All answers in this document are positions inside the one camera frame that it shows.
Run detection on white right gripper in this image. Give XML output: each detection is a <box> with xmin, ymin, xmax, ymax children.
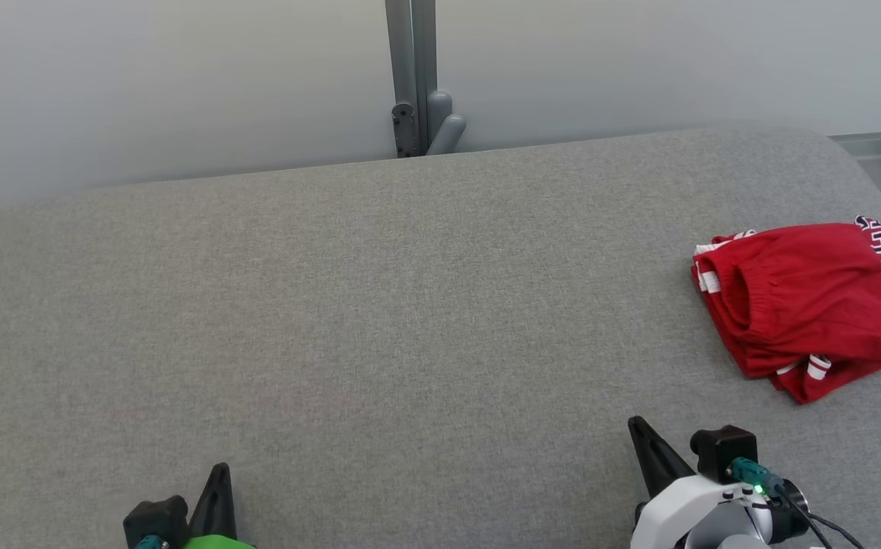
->
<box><xmin>628</xmin><ymin>416</ymin><xmax>773</xmax><ymax>549</ymax></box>

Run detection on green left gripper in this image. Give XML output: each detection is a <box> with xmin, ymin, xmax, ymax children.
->
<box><xmin>183</xmin><ymin>463</ymin><xmax>258</xmax><ymax>549</ymax></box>

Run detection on red and white t-shirt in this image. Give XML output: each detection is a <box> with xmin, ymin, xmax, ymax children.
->
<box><xmin>690</xmin><ymin>216</ymin><xmax>881</xmax><ymax>405</ymax></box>

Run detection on grey fabric sofa cushion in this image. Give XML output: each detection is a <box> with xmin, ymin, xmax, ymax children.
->
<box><xmin>0</xmin><ymin>126</ymin><xmax>881</xmax><ymax>549</ymax></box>

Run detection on grey cylindrical tube fitting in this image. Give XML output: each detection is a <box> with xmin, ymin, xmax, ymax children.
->
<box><xmin>425</xmin><ymin>90</ymin><xmax>468</xmax><ymax>156</ymax></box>

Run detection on dark grey hinge bracket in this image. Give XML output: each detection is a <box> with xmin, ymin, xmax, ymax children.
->
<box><xmin>391</xmin><ymin>102</ymin><xmax>420</xmax><ymax>159</ymax></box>

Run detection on grey metal post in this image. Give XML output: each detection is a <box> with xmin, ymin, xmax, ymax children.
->
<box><xmin>384</xmin><ymin>0</ymin><xmax>439</xmax><ymax>157</ymax></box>

